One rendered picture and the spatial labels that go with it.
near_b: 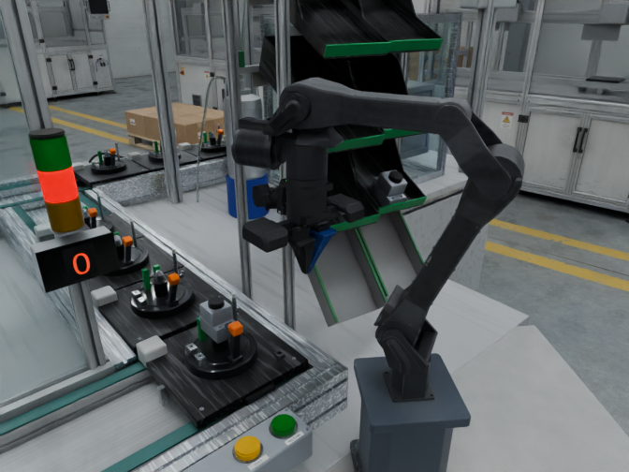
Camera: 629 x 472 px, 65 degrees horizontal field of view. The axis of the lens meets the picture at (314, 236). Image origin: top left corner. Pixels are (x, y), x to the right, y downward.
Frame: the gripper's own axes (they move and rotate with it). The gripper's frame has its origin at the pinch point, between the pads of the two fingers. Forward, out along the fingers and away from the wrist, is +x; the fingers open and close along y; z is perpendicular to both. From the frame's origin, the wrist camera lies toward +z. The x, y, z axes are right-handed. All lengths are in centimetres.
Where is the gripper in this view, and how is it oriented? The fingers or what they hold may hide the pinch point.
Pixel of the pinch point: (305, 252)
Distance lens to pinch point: 73.6
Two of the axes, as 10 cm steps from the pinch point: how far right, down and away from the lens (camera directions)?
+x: -0.2, 9.0, 4.3
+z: -6.6, -3.4, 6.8
